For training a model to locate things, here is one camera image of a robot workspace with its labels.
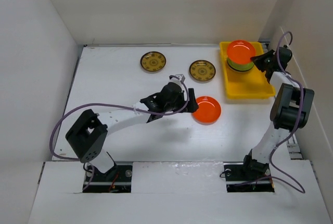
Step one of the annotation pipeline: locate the black plate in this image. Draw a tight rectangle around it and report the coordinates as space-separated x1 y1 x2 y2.
228 64 254 73

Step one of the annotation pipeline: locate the yellow patterned plate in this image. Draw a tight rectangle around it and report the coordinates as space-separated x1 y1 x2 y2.
139 51 167 72
189 60 216 82

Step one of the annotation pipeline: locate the yellow plastic bin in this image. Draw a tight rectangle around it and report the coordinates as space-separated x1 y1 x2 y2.
219 42 275 99

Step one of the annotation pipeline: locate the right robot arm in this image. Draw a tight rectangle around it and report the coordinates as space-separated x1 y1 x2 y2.
240 46 314 179

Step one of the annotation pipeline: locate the orange plate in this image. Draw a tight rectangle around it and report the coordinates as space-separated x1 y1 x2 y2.
227 40 256 65
192 96 222 125

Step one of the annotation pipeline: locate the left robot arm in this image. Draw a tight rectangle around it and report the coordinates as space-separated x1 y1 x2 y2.
65 82 199 181

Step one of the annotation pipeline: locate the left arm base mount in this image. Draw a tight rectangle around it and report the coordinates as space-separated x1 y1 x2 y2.
82 162 133 193

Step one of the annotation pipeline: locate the green plate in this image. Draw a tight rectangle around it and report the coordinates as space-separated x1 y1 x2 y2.
227 58 254 68

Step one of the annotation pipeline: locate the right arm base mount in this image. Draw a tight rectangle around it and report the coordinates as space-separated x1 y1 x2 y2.
220 152 275 193

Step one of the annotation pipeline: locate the yellow patterned plate left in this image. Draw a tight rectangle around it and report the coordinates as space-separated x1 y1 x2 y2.
139 51 167 72

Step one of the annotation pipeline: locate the yellow patterned plate right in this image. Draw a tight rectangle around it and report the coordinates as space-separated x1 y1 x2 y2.
189 60 216 82

